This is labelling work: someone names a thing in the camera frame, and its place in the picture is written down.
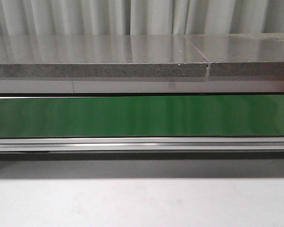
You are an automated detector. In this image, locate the grey stone counter left slab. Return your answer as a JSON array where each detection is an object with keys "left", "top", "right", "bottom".
[{"left": 0, "top": 35, "right": 207, "bottom": 79}]

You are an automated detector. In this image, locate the white pleated curtain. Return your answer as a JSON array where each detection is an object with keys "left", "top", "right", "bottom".
[{"left": 0, "top": 0, "right": 284, "bottom": 36}]

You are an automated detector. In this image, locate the grey stone counter slab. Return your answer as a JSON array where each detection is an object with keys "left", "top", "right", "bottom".
[
  {"left": 0, "top": 35, "right": 207, "bottom": 79},
  {"left": 185, "top": 33, "right": 284, "bottom": 78}
]

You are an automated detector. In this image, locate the grey stone counter right slab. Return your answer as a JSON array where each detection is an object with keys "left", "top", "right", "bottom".
[{"left": 185, "top": 33, "right": 284, "bottom": 78}]

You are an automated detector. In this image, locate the aluminium conveyor frame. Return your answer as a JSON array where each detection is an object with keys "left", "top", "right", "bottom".
[{"left": 0, "top": 136, "right": 284, "bottom": 153}]

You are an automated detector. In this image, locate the green conveyor belt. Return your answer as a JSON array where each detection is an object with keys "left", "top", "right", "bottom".
[{"left": 0, "top": 95, "right": 284, "bottom": 138}]

